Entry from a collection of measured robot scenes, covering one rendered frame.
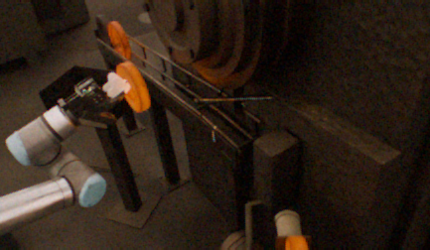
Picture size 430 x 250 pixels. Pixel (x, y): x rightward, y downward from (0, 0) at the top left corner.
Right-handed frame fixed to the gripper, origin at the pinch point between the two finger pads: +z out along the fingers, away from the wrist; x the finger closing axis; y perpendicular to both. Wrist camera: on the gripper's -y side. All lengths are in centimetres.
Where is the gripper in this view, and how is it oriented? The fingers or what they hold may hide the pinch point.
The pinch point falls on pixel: (131, 81)
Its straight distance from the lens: 114.8
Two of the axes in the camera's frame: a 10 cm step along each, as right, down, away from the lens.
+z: 7.7, -6.0, 2.1
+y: -3.1, -6.4, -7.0
